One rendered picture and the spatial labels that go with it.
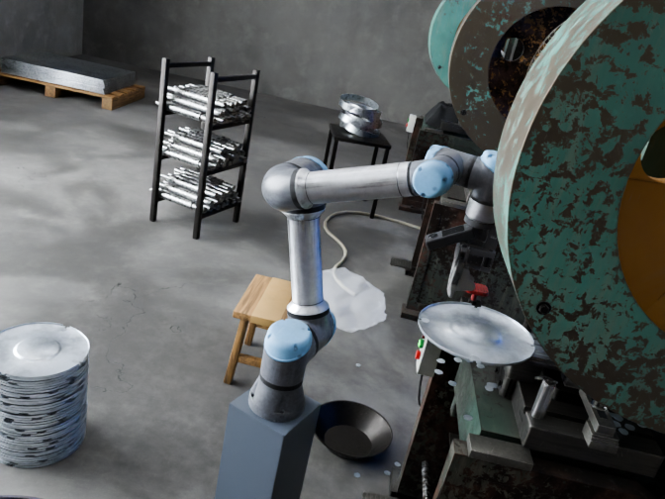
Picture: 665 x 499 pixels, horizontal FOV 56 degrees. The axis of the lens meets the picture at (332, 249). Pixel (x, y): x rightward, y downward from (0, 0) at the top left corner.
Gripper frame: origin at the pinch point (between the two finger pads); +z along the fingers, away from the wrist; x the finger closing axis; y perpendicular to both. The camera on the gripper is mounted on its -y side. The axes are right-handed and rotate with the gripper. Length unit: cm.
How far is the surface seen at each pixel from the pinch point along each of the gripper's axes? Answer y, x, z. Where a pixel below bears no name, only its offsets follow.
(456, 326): 4.5, 0.2, 8.8
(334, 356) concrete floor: -24, 96, 88
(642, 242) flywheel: 21, -39, -35
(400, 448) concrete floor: 8, 47, 88
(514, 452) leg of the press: 20.1, -24.5, 23.0
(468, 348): 7.0, -8.3, 9.2
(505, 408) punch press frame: 19.9, -8.8, 22.8
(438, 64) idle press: -1, 304, -22
